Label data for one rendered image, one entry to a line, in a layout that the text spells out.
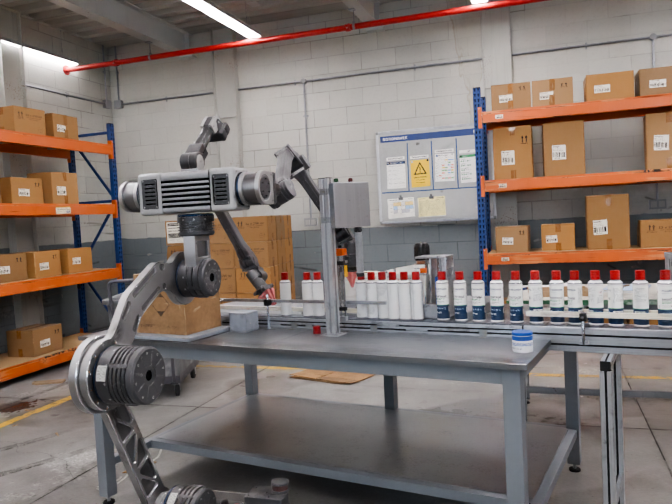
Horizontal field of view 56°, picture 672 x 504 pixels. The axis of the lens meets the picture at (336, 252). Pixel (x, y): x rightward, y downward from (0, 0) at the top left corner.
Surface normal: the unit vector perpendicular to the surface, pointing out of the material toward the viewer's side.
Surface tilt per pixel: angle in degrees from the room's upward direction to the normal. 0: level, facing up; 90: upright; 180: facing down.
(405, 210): 90
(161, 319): 90
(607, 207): 89
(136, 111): 90
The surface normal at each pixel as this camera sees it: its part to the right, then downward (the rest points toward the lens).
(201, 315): 0.88, -0.02
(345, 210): 0.44, 0.02
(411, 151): -0.31, 0.07
